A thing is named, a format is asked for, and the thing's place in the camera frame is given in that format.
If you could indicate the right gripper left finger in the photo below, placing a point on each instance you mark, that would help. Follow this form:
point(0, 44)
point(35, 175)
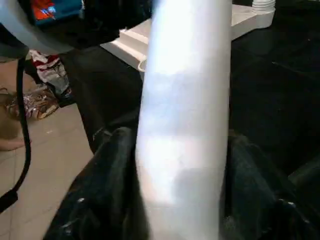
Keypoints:
point(100, 195)

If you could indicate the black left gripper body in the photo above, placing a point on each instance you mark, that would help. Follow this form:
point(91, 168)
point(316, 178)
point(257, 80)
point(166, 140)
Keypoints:
point(110, 20)

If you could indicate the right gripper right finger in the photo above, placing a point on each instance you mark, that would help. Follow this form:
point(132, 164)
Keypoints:
point(265, 200)

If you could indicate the white plastic table top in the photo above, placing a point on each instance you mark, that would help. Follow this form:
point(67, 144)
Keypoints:
point(245, 22)

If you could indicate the white plastic table leg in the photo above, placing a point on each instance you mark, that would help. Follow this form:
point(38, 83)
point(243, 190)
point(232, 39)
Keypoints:
point(185, 100)
point(263, 5)

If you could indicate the black work mat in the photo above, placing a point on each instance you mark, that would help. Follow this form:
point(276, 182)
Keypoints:
point(280, 100)

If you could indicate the bare human foot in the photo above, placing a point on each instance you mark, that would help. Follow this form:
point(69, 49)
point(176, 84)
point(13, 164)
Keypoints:
point(10, 144)

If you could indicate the shiny silver floor object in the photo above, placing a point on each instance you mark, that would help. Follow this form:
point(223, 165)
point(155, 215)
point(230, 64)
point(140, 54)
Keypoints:
point(40, 100)

